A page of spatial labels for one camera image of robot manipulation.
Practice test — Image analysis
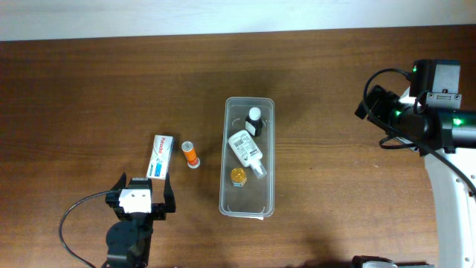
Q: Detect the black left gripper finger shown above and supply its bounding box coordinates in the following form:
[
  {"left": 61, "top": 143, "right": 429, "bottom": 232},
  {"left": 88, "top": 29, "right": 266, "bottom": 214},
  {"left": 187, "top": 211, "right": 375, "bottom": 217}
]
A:
[
  {"left": 164, "top": 173, "right": 176, "bottom": 213},
  {"left": 111, "top": 173, "right": 126, "bottom": 192}
]

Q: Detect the small jar gold lid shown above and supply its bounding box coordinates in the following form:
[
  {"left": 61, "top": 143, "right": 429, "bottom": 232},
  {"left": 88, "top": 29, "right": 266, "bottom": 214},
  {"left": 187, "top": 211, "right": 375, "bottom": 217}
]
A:
[{"left": 230, "top": 167, "right": 247, "bottom": 187}]

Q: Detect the white squeeze bottle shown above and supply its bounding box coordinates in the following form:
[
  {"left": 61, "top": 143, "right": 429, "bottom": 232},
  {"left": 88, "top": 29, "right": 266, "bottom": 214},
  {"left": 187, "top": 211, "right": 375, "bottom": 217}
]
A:
[{"left": 228, "top": 130, "right": 267, "bottom": 179}]

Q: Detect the dark bottle white cap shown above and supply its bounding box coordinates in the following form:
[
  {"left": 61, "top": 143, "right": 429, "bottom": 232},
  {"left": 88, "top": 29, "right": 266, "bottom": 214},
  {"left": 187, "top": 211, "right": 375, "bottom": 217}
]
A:
[{"left": 245, "top": 107, "right": 263, "bottom": 137}]

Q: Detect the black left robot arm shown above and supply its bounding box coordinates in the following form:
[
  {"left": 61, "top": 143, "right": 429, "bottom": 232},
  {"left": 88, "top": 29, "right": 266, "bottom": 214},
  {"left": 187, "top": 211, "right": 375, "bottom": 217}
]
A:
[{"left": 103, "top": 174, "right": 176, "bottom": 268}]

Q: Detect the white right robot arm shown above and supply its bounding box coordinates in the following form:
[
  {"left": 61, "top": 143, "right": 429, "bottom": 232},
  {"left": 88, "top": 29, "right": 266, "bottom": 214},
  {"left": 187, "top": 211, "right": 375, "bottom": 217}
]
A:
[{"left": 355, "top": 85, "right": 475, "bottom": 267}]

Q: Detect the clear plastic container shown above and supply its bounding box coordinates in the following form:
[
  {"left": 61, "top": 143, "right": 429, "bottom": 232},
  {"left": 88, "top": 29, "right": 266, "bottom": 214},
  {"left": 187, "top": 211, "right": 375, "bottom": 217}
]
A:
[{"left": 219, "top": 97, "right": 275, "bottom": 220}]

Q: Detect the orange tablet tube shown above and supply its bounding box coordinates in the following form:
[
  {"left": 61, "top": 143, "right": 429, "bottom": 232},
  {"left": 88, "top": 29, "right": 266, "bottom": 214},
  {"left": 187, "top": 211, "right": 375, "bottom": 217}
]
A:
[{"left": 181, "top": 141, "right": 200, "bottom": 169}]

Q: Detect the white Panadol box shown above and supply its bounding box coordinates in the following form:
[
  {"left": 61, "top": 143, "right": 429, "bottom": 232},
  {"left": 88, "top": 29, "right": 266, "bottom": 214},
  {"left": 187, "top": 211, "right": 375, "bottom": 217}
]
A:
[{"left": 146, "top": 135, "right": 174, "bottom": 180}]

